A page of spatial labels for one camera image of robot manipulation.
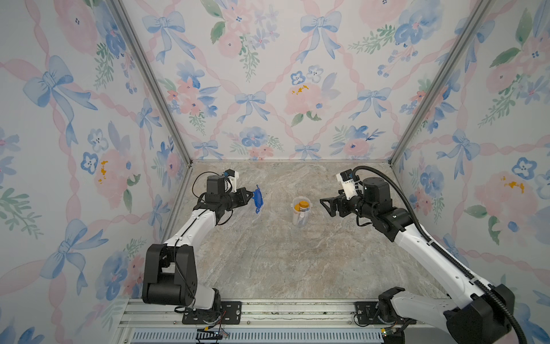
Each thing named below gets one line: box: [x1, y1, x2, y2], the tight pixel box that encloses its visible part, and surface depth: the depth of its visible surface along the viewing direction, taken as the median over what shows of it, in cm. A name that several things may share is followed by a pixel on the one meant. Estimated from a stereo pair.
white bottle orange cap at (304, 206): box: [298, 200, 311, 212], surface depth 91 cm
